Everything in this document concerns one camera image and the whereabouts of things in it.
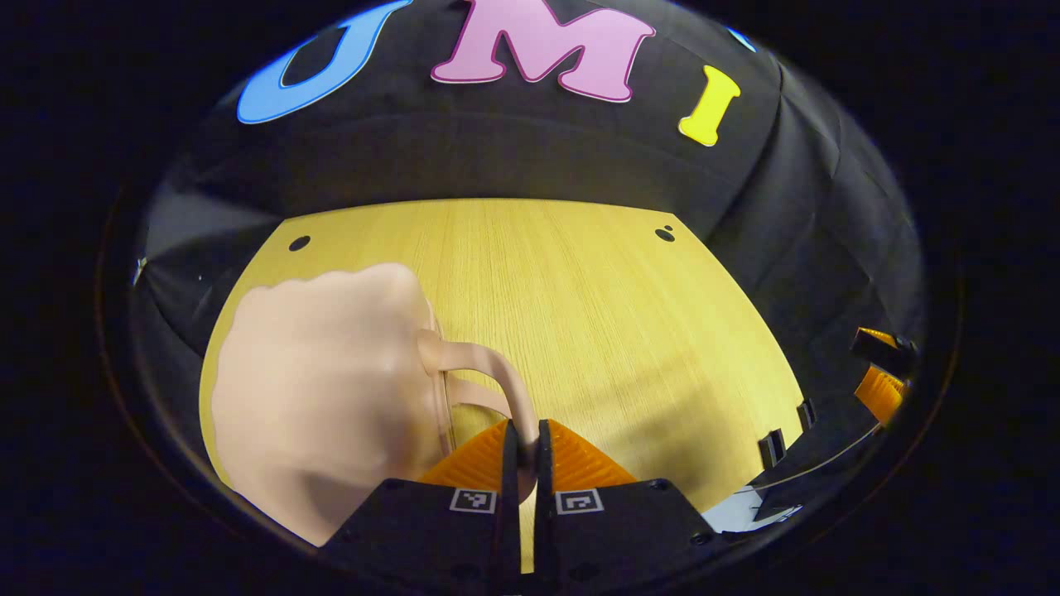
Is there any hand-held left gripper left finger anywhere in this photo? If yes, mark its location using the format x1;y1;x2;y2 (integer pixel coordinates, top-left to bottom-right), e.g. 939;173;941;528
319;418;521;594

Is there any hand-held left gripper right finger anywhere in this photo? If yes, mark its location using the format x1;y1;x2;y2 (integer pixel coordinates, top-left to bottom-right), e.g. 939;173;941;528
534;418;725;594

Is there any black backdrop cloth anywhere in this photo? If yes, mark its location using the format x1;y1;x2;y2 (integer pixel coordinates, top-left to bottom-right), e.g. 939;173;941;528
131;0;927;522

